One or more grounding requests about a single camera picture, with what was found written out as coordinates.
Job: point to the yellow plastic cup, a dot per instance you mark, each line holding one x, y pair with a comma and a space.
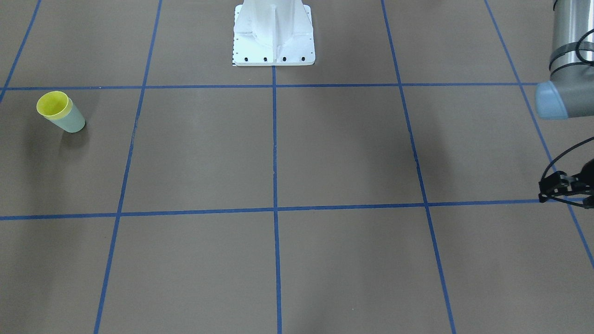
54, 105

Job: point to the green plastic cup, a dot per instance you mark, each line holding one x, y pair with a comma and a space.
69, 119

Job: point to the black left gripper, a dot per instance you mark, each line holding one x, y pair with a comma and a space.
563, 184

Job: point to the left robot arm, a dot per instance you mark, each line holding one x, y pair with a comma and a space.
569, 93

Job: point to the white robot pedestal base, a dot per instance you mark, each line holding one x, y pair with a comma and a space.
273, 33

